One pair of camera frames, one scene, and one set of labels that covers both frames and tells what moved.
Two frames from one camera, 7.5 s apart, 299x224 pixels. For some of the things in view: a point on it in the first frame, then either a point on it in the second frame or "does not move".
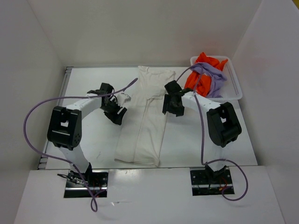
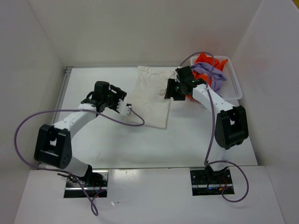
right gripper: x=180 y=111 to x=171 y=85
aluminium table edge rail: x=49 y=148 does not move
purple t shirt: x=218 y=77 does not move
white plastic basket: x=231 y=89 does not move
